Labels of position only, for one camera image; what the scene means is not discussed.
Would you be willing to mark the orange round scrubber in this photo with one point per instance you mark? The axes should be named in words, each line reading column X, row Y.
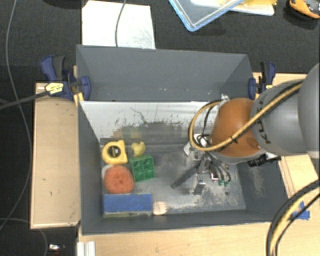
column 118, row 179

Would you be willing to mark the black cylinder on white bracket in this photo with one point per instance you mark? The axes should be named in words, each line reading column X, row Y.
column 257, row 161

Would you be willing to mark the grey metal bin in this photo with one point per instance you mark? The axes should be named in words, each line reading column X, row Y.
column 150, row 75

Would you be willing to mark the pale wooden brush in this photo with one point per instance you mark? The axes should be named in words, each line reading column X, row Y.
column 159, row 209

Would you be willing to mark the pale wood board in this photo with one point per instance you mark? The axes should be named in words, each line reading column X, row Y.
column 55, row 162

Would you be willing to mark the green building block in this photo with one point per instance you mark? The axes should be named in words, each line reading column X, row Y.
column 142, row 168

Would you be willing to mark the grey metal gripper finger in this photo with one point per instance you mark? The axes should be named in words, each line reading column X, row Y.
column 199, row 187
column 182, row 178

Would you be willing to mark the yellow tape measure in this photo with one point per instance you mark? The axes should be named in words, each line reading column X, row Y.
column 114, row 152

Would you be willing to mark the blue sponge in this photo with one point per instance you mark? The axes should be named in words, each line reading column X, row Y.
column 127, row 203

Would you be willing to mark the yellow toy duck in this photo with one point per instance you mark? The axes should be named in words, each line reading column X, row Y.
column 138, row 149

